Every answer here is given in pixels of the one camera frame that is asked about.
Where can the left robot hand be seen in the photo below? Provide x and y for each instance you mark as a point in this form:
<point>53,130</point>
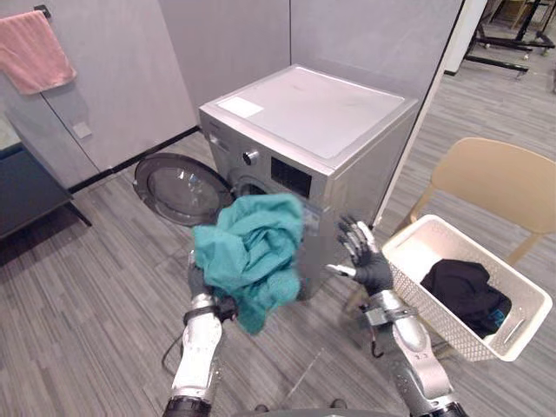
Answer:
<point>196,280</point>

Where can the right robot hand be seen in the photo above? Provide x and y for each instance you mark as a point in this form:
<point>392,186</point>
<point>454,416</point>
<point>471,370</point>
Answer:
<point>369,260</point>

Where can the teal towel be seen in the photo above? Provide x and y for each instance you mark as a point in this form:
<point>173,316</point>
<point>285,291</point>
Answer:
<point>252,256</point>

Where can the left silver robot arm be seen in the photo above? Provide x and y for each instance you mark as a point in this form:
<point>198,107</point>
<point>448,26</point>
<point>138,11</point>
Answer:
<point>195,347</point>

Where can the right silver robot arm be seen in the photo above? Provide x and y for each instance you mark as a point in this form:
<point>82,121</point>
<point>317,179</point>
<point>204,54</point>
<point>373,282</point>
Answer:
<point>412,352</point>

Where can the round washing machine door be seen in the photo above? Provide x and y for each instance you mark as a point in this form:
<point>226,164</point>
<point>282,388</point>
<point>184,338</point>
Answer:
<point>182,189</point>

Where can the white laundry basket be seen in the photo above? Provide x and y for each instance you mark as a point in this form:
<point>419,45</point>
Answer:
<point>469,286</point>

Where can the silver washing machine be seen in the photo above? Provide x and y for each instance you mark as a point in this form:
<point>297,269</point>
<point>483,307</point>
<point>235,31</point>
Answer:
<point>313,143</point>

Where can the black garment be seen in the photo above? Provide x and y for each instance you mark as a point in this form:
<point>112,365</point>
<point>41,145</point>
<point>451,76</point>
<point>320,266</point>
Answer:
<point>469,291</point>

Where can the beige plastic chair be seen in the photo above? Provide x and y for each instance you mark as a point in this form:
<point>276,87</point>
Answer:
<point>491,187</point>

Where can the white paper sheet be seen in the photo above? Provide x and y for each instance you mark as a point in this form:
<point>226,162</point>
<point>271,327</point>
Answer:
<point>240,107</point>

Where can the dark blue cabinet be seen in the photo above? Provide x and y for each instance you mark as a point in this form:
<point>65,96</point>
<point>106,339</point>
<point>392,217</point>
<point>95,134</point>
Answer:
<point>26,191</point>

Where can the pink towel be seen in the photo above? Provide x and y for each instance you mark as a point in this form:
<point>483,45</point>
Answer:
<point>35,52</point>

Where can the grey wall socket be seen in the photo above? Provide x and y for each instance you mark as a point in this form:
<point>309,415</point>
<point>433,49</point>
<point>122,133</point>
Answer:
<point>81,129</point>

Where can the black wheeled metal frame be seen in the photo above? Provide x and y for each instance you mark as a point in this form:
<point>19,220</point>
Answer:
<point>506,39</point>

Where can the black towel rail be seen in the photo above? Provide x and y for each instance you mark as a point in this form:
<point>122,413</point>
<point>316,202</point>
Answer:
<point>43,10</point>

